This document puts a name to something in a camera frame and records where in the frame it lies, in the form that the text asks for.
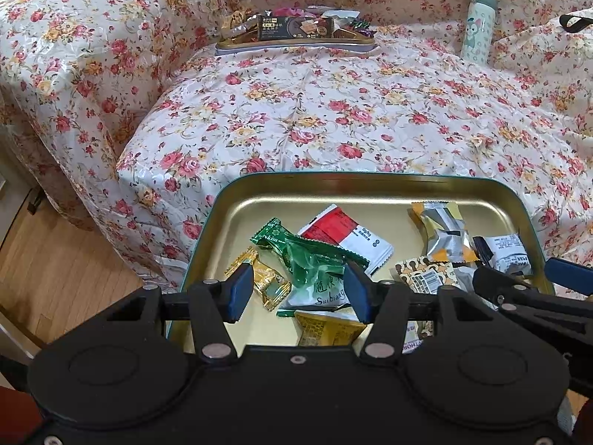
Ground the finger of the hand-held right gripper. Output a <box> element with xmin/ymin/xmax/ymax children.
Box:
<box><xmin>473</xmin><ymin>266</ymin><xmax>593</xmax><ymax>353</ymax></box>
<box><xmin>544</xmin><ymin>257</ymin><xmax>593</xmax><ymax>296</ymax></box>

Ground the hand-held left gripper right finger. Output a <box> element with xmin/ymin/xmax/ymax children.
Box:
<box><xmin>343</xmin><ymin>262</ymin><xmax>494</xmax><ymax>365</ymax></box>

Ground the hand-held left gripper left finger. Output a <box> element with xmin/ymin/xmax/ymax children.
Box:
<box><xmin>104</xmin><ymin>264</ymin><xmax>255</xmax><ymax>365</ymax></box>

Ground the gold candy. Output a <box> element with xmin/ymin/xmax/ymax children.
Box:
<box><xmin>225</xmin><ymin>247</ymin><xmax>292</xmax><ymax>311</ymax></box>

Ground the translucent green white snack packet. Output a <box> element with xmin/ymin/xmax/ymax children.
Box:
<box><xmin>277</xmin><ymin>236</ymin><xmax>360</xmax><ymax>318</ymax></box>

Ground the white blue snack packet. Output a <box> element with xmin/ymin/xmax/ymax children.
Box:
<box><xmin>473</xmin><ymin>233</ymin><xmax>533</xmax><ymax>275</ymax></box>

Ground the yellow green snack packet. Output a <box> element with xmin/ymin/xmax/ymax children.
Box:
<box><xmin>294</xmin><ymin>310</ymin><xmax>369</xmax><ymax>348</ymax></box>

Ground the white red snack packet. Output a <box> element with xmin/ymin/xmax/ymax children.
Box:
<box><xmin>296</xmin><ymin>204</ymin><xmax>394</xmax><ymax>274</ymax></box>

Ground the bright green snack packet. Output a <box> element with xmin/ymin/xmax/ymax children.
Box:
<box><xmin>250</xmin><ymin>218</ymin><xmax>371</xmax><ymax>272</ymax></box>

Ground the brown patterned snack packet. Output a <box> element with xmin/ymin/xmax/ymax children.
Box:
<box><xmin>395</xmin><ymin>257</ymin><xmax>459</xmax><ymax>295</ymax></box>

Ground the small white snack packet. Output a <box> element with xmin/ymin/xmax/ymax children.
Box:
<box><xmin>402</xmin><ymin>320</ymin><xmax>438</xmax><ymax>355</ymax></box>

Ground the teal rimmed gold tin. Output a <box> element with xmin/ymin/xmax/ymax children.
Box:
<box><xmin>164</xmin><ymin>172</ymin><xmax>554</xmax><ymax>353</ymax></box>

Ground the silver yellow snack packet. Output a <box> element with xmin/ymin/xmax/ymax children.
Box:
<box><xmin>411</xmin><ymin>201</ymin><xmax>479</xmax><ymax>263</ymax></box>

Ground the pile of assorted snacks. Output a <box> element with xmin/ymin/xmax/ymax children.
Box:
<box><xmin>221</xmin><ymin>6</ymin><xmax>374</xmax><ymax>45</ymax></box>

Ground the floral printed blanket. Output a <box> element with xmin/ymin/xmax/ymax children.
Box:
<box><xmin>0</xmin><ymin>0</ymin><xmax>593</xmax><ymax>297</ymax></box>

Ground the shallow gold tin tray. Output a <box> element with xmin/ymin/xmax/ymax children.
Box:
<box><xmin>215</xmin><ymin>34</ymin><xmax>376</xmax><ymax>55</ymax></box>

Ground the dark red clothing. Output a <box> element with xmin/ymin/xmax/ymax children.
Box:
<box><xmin>0</xmin><ymin>387</ymin><xmax>40</xmax><ymax>445</ymax></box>

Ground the pale green water bottle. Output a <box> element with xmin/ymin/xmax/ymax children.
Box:
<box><xmin>460</xmin><ymin>0</ymin><xmax>498</xmax><ymax>63</ymax></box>

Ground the dark rectangular snack box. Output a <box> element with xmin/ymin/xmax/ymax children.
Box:
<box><xmin>259</xmin><ymin>15</ymin><xmax>335</xmax><ymax>40</ymax></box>

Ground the black bag strap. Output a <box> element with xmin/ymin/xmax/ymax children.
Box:
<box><xmin>559</xmin><ymin>13</ymin><xmax>593</xmax><ymax>33</ymax></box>

